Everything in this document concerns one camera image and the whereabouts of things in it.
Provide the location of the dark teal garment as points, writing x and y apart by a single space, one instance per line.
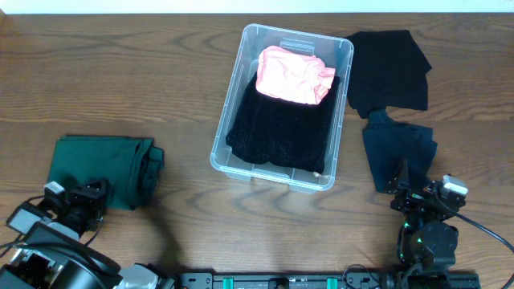
389 143

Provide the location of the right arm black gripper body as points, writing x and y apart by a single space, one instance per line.
409 203

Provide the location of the pink garment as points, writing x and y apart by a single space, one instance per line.
285 75

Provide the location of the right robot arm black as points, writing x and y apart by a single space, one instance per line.
426 243

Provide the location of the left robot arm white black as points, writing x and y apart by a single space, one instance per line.
48 250

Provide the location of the black cloth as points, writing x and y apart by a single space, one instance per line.
389 70

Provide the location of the clear plastic storage bin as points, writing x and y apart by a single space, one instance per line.
335 52

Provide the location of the black mounting rail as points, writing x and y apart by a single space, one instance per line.
349 280

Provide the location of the green garment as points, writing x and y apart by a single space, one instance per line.
130 165

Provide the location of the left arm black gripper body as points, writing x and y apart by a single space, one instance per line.
91 197

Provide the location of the black knit garment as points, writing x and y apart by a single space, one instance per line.
283 133

